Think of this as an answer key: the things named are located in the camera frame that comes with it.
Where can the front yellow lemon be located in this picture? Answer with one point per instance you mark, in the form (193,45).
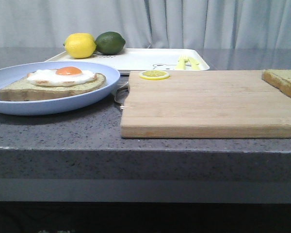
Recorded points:
(80,47)

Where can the fried egg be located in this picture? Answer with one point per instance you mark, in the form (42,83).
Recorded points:
(65,76)

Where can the yellow plastic fork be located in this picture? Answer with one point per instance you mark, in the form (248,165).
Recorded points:
(181,65)

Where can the yellow plastic knife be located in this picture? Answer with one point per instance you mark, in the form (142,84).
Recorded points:
(194,63)

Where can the rear yellow lemon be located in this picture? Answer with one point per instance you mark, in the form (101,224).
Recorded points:
(78,35)

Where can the grey curtain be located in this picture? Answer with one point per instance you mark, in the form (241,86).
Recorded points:
(190,24)

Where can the yellow lemon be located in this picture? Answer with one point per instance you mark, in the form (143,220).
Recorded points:
(80,47)
(78,35)

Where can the light blue round plate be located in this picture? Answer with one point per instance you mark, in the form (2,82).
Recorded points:
(9,75)

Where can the bread slice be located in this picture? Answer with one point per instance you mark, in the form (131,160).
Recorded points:
(279,78)
(22,90)

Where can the wooden cutting board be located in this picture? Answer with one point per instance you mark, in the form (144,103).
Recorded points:
(205,104)

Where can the lemon slice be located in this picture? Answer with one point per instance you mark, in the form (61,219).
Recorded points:
(154,75)

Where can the white bear-print tray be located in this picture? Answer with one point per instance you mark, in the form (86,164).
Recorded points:
(137,59)

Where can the green lime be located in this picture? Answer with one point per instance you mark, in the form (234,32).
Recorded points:
(110,43)

